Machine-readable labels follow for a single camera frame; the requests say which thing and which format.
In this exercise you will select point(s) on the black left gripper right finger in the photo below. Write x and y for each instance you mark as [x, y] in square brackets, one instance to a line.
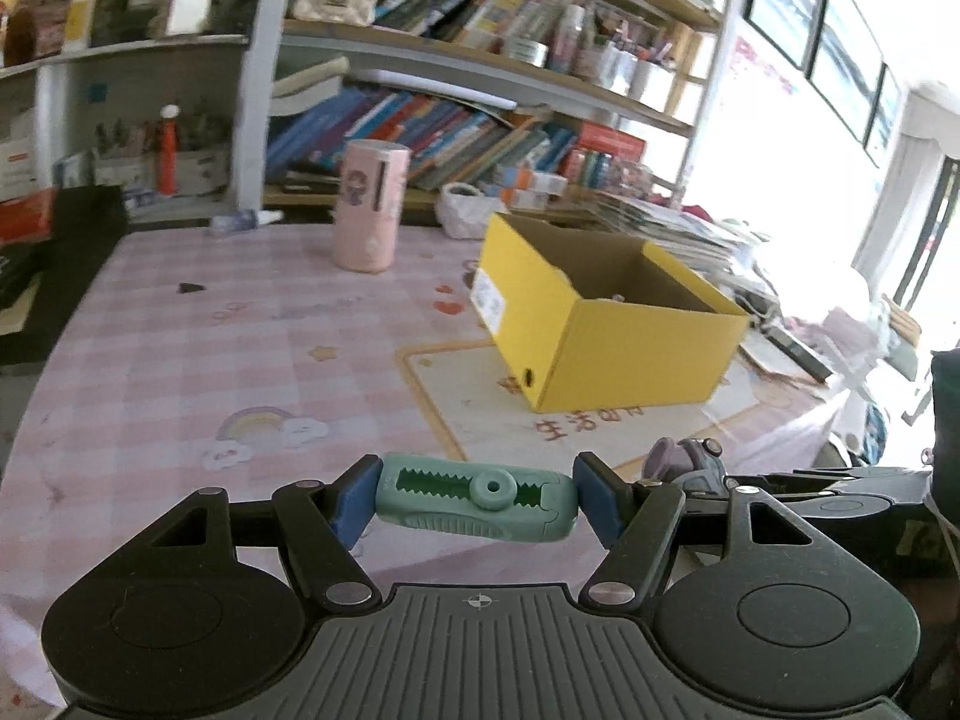
[637, 526]

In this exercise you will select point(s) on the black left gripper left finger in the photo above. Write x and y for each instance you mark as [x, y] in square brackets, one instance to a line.
[321, 523]

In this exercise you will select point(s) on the teal utility knife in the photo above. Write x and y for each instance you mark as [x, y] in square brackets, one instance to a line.
[508, 503]

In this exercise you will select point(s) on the yellow cardboard box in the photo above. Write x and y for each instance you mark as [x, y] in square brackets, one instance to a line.
[588, 320]

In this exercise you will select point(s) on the pink checkered table mat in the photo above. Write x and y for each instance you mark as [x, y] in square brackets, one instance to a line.
[285, 368]

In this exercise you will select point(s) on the stack of papers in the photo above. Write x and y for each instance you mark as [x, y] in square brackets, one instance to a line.
[703, 246]

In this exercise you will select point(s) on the small spray bottle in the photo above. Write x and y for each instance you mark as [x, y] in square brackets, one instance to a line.
[243, 221]

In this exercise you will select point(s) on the white quilted pearl purse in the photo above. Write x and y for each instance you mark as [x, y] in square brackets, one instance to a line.
[464, 212]

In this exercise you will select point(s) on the orange blue box lower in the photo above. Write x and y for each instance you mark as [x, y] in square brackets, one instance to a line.
[523, 199]

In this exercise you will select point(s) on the orange blue box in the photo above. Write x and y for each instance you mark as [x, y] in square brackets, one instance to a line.
[523, 178]
[523, 199]

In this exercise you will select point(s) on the pink cylindrical humidifier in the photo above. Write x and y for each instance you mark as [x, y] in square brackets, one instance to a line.
[373, 180]

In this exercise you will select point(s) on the orange blue box upper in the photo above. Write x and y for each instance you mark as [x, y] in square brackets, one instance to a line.
[523, 178]

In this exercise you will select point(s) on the red thick dictionary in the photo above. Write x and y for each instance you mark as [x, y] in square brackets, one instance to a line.
[602, 139]

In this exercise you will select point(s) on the white pen holder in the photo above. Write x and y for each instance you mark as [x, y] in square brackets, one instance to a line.
[651, 85]

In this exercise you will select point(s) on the white bookshelf frame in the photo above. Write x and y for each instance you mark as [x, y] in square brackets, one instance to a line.
[267, 103]

